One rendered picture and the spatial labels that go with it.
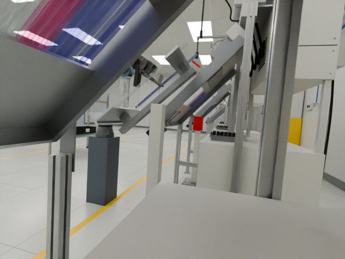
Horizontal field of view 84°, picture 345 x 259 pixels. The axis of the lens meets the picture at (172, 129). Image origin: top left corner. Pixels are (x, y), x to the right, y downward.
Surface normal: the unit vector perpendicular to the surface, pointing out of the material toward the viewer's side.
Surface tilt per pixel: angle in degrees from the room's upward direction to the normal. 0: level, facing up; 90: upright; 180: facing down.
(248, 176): 90
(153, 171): 90
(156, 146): 90
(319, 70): 90
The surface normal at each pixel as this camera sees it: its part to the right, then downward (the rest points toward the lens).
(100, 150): -0.26, 0.05
